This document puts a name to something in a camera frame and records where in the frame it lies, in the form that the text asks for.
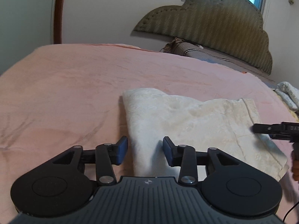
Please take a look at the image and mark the grey striped pillow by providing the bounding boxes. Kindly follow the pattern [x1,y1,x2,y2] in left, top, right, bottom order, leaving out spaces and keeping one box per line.
[161,38,276,87]

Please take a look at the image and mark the white folded cloth pile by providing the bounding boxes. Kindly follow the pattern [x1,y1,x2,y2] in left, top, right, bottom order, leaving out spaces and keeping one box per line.
[275,81,298,112]

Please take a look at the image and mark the cream white pants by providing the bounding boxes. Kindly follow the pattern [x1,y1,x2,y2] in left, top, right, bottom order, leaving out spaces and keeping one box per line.
[122,88,288,180]

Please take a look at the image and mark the brown wooden door frame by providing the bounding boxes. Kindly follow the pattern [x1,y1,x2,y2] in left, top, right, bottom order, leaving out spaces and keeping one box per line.
[53,0,64,44]

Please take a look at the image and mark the black cable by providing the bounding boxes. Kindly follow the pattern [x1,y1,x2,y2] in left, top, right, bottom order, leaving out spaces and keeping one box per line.
[282,200,299,223]

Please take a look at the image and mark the person's right hand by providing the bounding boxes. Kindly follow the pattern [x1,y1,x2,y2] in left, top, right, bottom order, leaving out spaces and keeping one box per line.
[291,151,299,181]

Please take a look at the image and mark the olive green padded headboard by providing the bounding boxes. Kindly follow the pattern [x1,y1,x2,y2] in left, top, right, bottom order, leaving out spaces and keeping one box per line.
[134,0,273,74]

